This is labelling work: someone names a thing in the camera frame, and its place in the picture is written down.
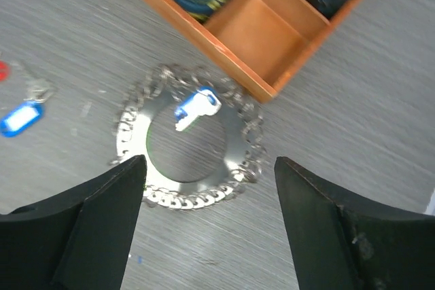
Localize blue plastic key tag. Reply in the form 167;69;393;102
1;101;44;137

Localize large metal disc keyring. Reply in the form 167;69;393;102
111;65;266;211

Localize orange wooden compartment tray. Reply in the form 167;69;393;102
144;0;362;103

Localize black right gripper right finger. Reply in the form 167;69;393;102
275;157;434;289

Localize silver key with blue tag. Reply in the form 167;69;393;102
174;86;222;132

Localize red plastic key tag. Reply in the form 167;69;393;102
0;60;10;81

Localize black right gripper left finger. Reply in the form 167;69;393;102
1;155;147;289

